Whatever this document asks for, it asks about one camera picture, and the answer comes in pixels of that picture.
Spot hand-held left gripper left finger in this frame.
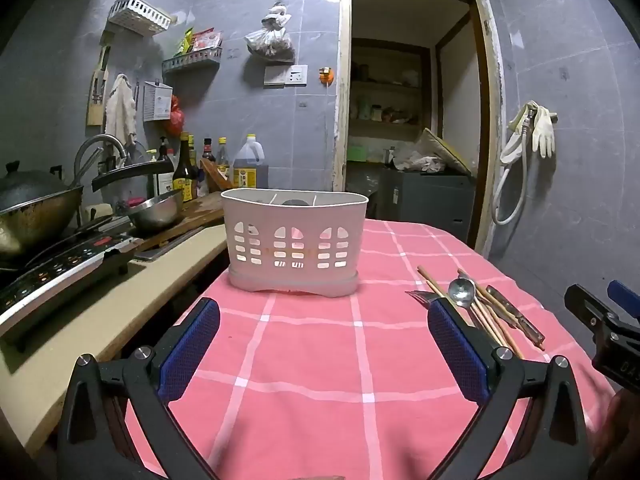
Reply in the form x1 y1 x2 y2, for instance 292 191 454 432
56 297 221 480

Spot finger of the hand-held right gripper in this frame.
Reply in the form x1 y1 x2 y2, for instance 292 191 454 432
607 280 640 321
565 284 618 333

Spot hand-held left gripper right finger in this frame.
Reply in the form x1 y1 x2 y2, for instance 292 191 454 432
427 296 591 480

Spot metal spoon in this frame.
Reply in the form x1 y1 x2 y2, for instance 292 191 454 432
447 277 483 328

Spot metal fork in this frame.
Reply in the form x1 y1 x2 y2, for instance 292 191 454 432
406 290 440 311

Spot brown handled small knife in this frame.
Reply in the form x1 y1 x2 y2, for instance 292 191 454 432
486 285 547 352

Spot white plastic utensil basket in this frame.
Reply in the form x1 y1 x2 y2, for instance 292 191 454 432
221 188 370 297

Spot person's right hand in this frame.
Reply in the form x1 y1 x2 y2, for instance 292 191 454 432
592 389 640 480

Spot pink checked tablecloth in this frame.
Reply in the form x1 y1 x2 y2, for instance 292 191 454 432
125 217 618 480

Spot wooden cutting board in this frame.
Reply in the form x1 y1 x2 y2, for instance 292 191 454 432
137 159 232 252

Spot steel bowl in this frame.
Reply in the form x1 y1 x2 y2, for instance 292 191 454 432
126 190 184 234

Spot grey cabinet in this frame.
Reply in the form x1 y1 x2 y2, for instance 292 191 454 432
376 167 477 243

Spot black induction cooker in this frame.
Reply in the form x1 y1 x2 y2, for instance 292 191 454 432
0 232 145 348

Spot white rubber gloves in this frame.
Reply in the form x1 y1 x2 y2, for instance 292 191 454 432
531 105 558 159

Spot large cooking oil jug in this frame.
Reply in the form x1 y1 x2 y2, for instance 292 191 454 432
232 133 269 192

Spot white rag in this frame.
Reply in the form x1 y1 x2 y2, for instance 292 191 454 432
394 155 447 175

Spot yellow edged board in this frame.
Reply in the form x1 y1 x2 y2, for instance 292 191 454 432
416 127 474 177

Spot dark wok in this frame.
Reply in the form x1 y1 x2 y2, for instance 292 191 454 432
0 160 85 258

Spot metal kitchen faucet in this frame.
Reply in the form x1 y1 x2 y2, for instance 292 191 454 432
74 134 128 188

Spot red plastic bag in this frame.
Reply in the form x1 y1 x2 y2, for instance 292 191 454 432
165 94 185 137

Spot white hanging towel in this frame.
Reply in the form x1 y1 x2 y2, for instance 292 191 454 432
103 74 139 147

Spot grey hanging box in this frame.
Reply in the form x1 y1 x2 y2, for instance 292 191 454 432
143 80 174 122

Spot wooden storage shelves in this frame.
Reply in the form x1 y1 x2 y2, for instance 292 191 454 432
349 39 432 142

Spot wooden knife rack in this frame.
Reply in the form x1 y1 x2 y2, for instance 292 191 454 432
87 30 114 127

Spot seasoning packets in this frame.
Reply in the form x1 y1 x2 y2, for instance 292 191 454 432
174 27 222 57

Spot white hanging plastic bag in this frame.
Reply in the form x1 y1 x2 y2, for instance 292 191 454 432
243 1 295 64

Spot white hose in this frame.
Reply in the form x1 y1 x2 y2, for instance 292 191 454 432
491 101 540 226

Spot black long pan handle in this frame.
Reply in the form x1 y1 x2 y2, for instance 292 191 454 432
91 160 174 192

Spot wooden door frame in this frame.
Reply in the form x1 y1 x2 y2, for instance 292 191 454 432
333 0 505 261

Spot grey wall shelf rack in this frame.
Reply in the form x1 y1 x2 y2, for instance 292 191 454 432
162 47 223 74

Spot wall socket panel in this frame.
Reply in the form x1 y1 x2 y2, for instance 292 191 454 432
263 64 309 88

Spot white wall basket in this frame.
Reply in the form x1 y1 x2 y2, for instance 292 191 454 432
107 0 172 37

